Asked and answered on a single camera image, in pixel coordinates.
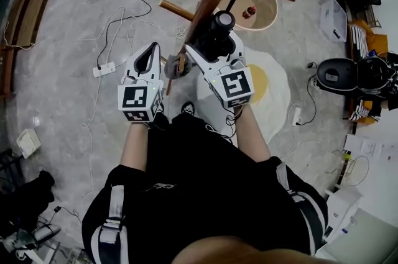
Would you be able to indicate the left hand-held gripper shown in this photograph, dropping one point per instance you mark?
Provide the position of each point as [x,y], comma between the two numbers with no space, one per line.
[133,96]

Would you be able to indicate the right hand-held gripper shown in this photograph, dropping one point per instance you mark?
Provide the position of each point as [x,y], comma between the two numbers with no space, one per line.
[236,85]

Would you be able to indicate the person's right forearm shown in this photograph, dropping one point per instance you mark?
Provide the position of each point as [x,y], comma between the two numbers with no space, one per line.
[252,135]

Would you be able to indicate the person's left forearm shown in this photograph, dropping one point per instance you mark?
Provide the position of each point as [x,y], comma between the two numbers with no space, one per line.
[133,144]

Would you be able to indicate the gray hat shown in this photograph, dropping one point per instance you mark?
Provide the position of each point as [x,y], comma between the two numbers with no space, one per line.
[172,67]

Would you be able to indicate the white power strip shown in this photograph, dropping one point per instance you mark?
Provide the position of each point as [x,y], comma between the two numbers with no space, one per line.
[104,68]
[295,115]

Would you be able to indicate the brown soda bottle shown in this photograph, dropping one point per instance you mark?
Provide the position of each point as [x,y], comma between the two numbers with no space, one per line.
[248,11]

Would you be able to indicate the person's black shoe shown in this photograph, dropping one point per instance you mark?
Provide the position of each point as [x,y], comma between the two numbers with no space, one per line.
[187,108]

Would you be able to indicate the round beige tub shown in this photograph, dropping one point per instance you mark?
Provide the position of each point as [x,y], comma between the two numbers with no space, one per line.
[264,8]

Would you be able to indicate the egg-shaped rug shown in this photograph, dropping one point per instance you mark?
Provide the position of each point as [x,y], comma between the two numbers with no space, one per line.
[280,92]

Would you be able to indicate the black oval shell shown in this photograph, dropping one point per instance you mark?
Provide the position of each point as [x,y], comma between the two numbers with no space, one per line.
[335,74]

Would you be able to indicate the clear plastic storage box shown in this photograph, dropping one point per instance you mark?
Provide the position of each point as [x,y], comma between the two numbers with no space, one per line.
[334,20]

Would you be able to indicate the brown wooden ledge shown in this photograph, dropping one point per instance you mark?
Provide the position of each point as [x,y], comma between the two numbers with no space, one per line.
[34,17]

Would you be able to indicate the person's black shirt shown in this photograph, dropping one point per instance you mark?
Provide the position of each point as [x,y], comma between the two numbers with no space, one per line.
[202,188]

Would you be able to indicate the striped cushion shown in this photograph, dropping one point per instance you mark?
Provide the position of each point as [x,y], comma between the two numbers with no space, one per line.
[358,40]

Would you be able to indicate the white flat box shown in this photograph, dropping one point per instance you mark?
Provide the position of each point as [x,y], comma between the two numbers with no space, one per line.
[28,143]

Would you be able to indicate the orange sofa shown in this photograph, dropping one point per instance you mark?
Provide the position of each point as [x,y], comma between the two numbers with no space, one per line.
[381,39]

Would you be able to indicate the white paper sheets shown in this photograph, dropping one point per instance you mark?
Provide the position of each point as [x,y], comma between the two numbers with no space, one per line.
[370,148]

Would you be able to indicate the white cabinet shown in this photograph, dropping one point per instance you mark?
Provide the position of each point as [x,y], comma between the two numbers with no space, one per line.
[342,210]

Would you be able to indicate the person's face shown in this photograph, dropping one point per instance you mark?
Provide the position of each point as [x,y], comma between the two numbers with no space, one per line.
[248,252]

